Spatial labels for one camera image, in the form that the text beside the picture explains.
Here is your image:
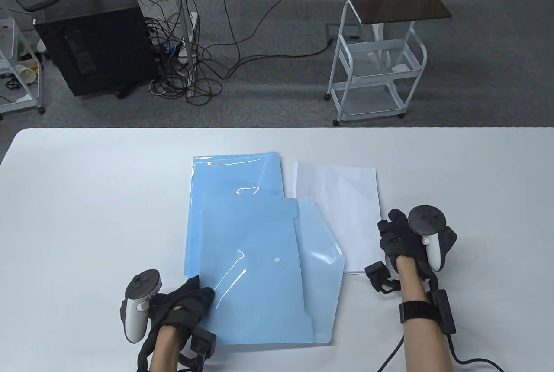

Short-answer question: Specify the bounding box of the person's left hand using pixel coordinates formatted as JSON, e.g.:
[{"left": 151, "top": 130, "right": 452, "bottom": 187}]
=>
[{"left": 149, "top": 276, "right": 216, "bottom": 338}]

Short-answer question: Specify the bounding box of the person's right hand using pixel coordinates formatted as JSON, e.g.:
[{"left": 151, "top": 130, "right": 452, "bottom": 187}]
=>
[{"left": 377, "top": 210, "right": 458, "bottom": 279}]

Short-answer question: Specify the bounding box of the white paper sheet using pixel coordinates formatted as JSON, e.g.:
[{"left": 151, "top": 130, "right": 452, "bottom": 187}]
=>
[{"left": 293, "top": 161, "right": 382, "bottom": 276}]

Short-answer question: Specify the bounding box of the person's right forearm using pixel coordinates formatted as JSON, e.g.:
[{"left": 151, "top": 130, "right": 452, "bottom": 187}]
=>
[{"left": 396, "top": 255, "right": 451, "bottom": 372}]

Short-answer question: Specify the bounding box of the person's left forearm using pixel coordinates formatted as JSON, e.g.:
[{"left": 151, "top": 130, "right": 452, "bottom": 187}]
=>
[{"left": 149, "top": 324, "right": 180, "bottom": 372}]

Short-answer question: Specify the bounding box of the black right forearm pack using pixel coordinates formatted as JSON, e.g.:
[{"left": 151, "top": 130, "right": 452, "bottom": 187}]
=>
[{"left": 428, "top": 289, "right": 457, "bottom": 336}]

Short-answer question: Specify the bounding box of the black and white right controller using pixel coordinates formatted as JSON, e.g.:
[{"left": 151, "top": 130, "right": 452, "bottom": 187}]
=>
[{"left": 408, "top": 205, "right": 446, "bottom": 272}]

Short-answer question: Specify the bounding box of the black and white controller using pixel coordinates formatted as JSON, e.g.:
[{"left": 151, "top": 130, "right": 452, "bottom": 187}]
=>
[
  {"left": 408, "top": 205, "right": 446, "bottom": 272},
  {"left": 120, "top": 269, "right": 163, "bottom": 343}
]

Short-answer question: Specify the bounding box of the black and white left controller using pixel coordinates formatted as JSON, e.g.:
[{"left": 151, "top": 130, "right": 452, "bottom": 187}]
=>
[{"left": 120, "top": 269, "right": 163, "bottom": 343}]

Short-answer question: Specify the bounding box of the white cart with brown top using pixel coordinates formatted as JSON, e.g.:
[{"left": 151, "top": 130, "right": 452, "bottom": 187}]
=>
[{"left": 327, "top": 0, "right": 454, "bottom": 126}]

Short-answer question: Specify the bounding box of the small white rolling cart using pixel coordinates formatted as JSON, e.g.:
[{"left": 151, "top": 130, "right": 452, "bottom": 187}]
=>
[{"left": 0, "top": 7, "right": 46, "bottom": 121}]

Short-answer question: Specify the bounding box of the black computer tower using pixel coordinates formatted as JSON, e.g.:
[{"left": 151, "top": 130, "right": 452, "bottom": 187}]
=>
[{"left": 34, "top": 0, "right": 159, "bottom": 98}]

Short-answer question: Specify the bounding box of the paper cup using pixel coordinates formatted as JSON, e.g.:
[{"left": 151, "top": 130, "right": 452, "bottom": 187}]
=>
[{"left": 15, "top": 63, "right": 38, "bottom": 85}]

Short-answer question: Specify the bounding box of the aluminium desk leg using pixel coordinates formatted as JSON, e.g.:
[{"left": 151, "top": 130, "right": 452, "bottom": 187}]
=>
[{"left": 164, "top": 0, "right": 200, "bottom": 97}]

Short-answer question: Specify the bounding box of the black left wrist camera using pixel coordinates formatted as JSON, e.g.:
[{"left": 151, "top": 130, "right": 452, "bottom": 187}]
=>
[{"left": 190, "top": 330, "right": 217, "bottom": 357}]

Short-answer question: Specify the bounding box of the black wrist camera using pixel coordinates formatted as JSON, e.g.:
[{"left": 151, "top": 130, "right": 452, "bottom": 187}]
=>
[
  {"left": 365, "top": 262, "right": 401, "bottom": 294},
  {"left": 190, "top": 330, "right": 217, "bottom": 357}
]

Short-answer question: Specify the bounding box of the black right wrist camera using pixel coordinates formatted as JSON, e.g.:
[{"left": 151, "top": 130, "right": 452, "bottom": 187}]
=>
[{"left": 365, "top": 262, "right": 401, "bottom": 294}]

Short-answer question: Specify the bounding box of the black right wrist strap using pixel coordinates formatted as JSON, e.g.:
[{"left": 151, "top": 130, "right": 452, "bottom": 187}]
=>
[{"left": 399, "top": 301, "right": 438, "bottom": 325}]

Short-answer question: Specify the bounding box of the black wrist pack cable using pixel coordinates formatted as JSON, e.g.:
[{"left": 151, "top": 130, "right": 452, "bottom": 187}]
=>
[{"left": 377, "top": 331, "right": 507, "bottom": 372}]

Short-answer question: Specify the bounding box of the long black floor cable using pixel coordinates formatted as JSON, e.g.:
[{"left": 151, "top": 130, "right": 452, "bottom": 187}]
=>
[{"left": 201, "top": 0, "right": 338, "bottom": 80}]

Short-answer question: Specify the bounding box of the tangle of black cables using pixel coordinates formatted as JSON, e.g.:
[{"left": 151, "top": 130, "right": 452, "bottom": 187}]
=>
[{"left": 143, "top": 17, "right": 224, "bottom": 107}]

